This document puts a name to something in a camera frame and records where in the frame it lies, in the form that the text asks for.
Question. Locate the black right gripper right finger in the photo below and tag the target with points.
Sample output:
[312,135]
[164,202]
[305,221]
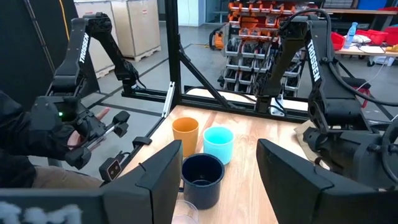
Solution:
[286,186]

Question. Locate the orange cup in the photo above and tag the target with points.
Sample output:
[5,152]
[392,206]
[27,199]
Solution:
[186,137]

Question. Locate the wooden work table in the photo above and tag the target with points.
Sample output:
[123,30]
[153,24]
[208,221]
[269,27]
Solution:
[367,51]

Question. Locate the navy speckled enamel mug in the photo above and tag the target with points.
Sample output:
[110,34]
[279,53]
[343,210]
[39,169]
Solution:
[202,193]

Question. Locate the silver corner bracket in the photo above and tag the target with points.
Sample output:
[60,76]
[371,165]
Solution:
[168,99]

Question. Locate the beige cloth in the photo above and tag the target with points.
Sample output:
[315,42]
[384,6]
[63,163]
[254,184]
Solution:
[303,137]

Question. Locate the black aluminium rig frame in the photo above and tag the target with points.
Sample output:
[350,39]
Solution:
[173,46]

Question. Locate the small table-level camera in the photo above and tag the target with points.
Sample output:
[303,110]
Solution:
[113,169]

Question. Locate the cyan mug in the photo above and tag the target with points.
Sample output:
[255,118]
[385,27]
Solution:
[219,144]

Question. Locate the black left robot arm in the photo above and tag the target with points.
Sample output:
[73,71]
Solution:
[314,62]

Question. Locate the large beige crate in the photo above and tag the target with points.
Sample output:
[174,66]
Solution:
[140,28]
[99,46]

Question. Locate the clear water bottle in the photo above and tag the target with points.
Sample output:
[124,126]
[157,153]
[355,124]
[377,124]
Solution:
[350,35]

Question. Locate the person's hand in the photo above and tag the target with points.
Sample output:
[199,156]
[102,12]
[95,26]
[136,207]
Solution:
[74,140]

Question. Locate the black panel board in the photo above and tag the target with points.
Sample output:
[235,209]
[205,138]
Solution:
[18,46]

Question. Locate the storage bin rack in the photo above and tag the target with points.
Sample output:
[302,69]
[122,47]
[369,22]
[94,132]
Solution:
[248,46]

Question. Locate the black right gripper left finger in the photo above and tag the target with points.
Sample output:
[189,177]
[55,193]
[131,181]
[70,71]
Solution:
[155,193]

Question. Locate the red storage bin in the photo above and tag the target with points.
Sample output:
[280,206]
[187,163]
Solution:
[373,36]
[337,40]

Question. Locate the clear glass mug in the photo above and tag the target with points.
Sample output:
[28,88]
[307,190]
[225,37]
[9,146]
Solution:
[186,214]

